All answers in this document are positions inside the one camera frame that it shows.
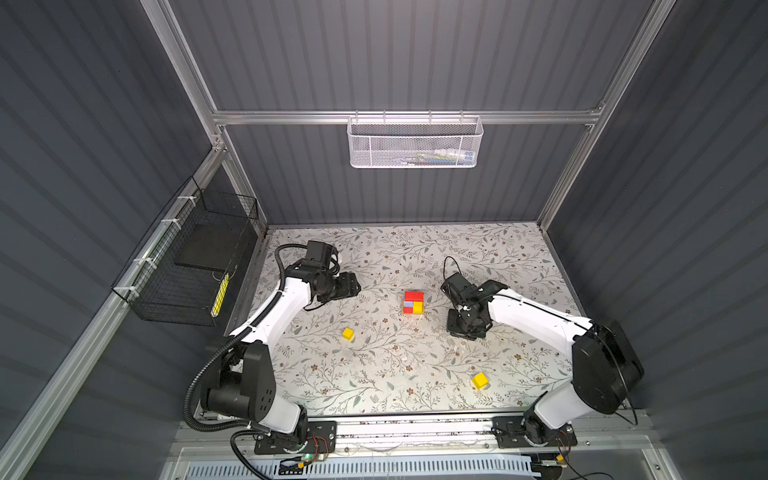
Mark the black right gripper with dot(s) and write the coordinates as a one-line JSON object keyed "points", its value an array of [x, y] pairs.
{"points": [[475, 332]]}

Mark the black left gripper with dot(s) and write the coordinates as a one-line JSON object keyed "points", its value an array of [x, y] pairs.
{"points": [[346, 285]]}

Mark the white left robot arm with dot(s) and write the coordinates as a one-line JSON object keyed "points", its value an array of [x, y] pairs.
{"points": [[239, 381]]}

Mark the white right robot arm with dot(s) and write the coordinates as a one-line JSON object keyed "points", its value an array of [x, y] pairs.
{"points": [[605, 366]]}

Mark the yellow marker pen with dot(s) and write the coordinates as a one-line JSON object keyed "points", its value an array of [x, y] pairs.
{"points": [[220, 297]]}

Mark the black flat pad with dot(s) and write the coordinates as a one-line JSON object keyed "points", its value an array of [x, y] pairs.
{"points": [[212, 248]]}

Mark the white perforated vent panel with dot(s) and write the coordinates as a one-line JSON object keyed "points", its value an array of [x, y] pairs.
{"points": [[405, 467]]}

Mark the pens in white basket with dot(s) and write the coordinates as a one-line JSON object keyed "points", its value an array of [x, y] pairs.
{"points": [[440, 158]]}

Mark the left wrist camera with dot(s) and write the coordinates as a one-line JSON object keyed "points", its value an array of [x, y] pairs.
{"points": [[322, 256]]}

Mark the aluminium mounting rail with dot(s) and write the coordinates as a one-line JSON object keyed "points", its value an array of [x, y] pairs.
{"points": [[494, 430]]}

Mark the white wire mesh basket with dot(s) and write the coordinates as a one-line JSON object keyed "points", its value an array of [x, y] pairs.
{"points": [[377, 142]]}

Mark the black wire basket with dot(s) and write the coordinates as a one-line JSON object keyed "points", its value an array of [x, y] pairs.
{"points": [[158, 290]]}

